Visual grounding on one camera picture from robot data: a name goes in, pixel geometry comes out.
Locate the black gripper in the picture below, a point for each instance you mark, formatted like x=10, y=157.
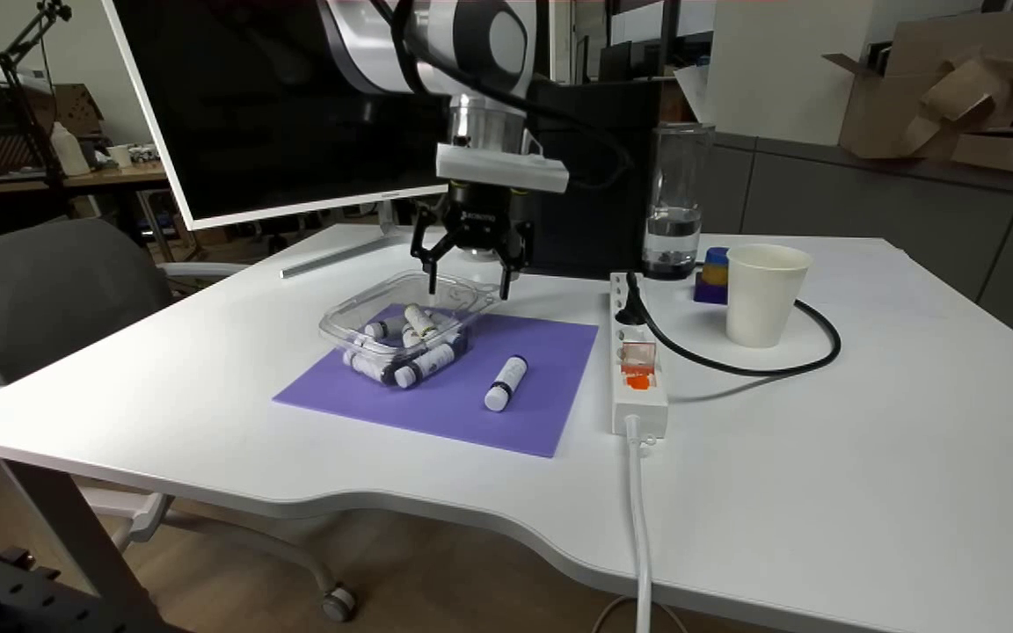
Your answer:
x=487, y=223

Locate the clear plastic container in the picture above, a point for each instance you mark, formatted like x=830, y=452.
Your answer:
x=353, y=311

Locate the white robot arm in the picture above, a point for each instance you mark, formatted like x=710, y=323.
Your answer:
x=457, y=41

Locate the black coffee machine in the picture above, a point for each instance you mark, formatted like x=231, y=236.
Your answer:
x=588, y=179

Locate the black power plug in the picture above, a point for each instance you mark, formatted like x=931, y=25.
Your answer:
x=633, y=303

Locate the purple mat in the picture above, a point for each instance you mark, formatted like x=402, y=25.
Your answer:
x=529, y=411

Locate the clear glass carafe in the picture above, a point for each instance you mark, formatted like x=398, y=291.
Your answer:
x=672, y=233

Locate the white power strip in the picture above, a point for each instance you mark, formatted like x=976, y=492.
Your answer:
x=637, y=407

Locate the small blue-capped bottle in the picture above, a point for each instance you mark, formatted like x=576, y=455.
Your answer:
x=711, y=280

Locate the white framed monitor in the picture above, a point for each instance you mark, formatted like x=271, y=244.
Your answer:
x=236, y=106

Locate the white paper cup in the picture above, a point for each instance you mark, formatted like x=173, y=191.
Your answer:
x=763, y=294

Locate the cream panel board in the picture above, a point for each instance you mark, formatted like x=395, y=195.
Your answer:
x=788, y=71

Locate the wooden desk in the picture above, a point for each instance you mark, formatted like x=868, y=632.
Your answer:
x=120, y=179

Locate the white bottle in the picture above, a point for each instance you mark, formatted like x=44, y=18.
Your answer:
x=69, y=152

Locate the grey office chair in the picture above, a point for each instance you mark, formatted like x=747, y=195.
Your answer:
x=35, y=294

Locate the cardboard box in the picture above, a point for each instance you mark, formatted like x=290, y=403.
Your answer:
x=942, y=106

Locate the grey table leg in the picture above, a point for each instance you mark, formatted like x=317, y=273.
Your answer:
x=71, y=529

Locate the black perforated plate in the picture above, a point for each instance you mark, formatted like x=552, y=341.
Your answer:
x=25, y=600

